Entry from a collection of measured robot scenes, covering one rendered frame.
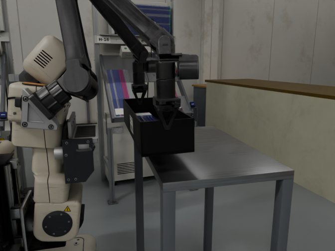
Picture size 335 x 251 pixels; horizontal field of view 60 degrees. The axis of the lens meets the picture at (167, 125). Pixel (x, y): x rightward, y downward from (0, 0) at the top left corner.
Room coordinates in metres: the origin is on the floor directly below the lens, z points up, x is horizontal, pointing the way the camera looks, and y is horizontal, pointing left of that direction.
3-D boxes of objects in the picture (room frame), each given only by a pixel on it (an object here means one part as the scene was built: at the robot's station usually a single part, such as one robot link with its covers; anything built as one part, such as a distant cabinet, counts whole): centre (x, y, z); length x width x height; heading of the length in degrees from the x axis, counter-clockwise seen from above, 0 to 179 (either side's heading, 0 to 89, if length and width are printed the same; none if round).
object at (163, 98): (0.88, 0.00, 1.07); 0.10 x 0.07 x 0.07; 14
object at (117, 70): (2.77, 0.25, 0.65); 1.01 x 0.73 x 1.29; 21
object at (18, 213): (1.11, 0.48, 0.53); 0.28 x 0.27 x 0.25; 14
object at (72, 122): (1.08, 0.35, 0.84); 0.28 x 0.16 x 0.22; 14
